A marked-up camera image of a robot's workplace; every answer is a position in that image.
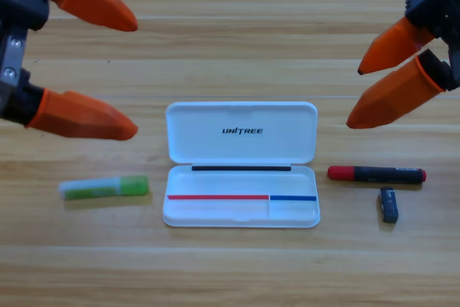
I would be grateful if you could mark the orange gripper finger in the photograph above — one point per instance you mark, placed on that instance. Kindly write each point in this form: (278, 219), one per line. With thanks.
(82, 116)

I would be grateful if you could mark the red and black marker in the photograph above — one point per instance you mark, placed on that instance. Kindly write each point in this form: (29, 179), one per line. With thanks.
(377, 174)

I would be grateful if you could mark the white Unitree pencil case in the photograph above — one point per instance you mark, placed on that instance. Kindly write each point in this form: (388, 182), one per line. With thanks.
(215, 145)

